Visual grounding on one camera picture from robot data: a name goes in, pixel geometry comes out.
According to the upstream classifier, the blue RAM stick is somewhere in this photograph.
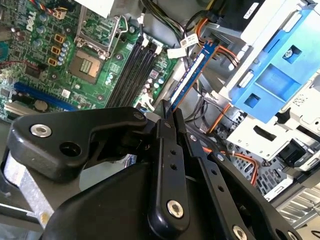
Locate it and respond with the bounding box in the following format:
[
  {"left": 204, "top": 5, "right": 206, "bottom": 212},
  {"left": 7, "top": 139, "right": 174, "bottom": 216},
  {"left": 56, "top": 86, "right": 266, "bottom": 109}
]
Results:
[{"left": 168, "top": 39, "right": 221, "bottom": 112}]

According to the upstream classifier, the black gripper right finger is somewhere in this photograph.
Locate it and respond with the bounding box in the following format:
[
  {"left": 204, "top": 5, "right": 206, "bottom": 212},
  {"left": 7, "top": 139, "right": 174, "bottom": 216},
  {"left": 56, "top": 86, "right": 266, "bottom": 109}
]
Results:
[{"left": 174, "top": 109, "right": 302, "bottom": 240}]

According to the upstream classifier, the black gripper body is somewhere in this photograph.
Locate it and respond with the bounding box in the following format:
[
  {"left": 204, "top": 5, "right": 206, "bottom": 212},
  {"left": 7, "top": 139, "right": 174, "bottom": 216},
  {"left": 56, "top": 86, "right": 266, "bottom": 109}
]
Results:
[{"left": 41, "top": 159, "right": 232, "bottom": 240}]

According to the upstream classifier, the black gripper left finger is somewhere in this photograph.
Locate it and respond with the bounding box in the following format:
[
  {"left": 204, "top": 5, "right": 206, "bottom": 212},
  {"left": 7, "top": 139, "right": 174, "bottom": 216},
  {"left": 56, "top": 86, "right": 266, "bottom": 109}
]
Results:
[{"left": 3, "top": 99, "right": 191, "bottom": 235}]

